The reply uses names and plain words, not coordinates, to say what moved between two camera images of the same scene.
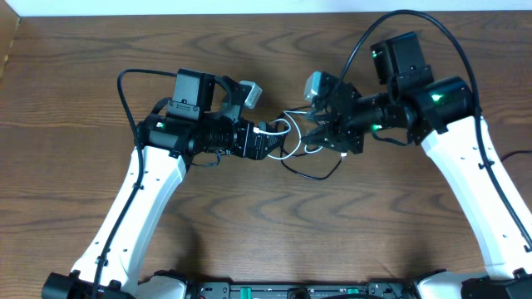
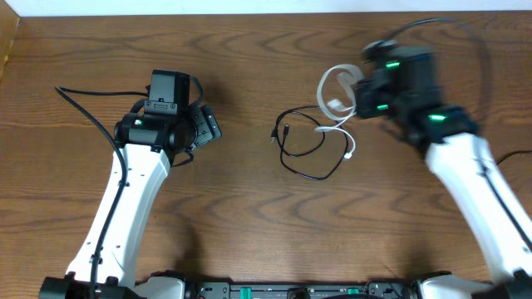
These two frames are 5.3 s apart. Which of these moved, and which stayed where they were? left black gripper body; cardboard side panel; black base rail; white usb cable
Moved: left black gripper body; white usb cable
Stayed: black base rail; cardboard side panel
